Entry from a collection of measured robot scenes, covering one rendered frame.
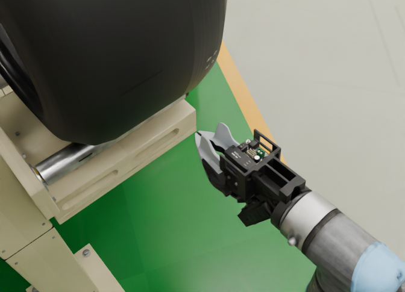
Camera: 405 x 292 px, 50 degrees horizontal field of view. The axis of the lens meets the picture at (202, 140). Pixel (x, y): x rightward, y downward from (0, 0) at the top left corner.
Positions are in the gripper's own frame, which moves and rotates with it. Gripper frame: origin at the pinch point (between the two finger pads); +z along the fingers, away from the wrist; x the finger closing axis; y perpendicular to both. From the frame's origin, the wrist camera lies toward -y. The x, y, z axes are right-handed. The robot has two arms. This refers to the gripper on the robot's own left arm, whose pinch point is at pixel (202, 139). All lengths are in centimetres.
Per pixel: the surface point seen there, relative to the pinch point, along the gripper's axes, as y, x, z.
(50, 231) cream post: -36, 28, 29
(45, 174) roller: -6.5, 22.5, 18.2
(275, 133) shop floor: -95, -73, 46
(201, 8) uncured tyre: 22.8, -3.4, 1.4
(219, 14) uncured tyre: 19.9, -6.8, 1.9
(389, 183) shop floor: -101, -91, -3
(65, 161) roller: -6.4, 18.2, 18.3
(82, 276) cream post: -70, 28, 33
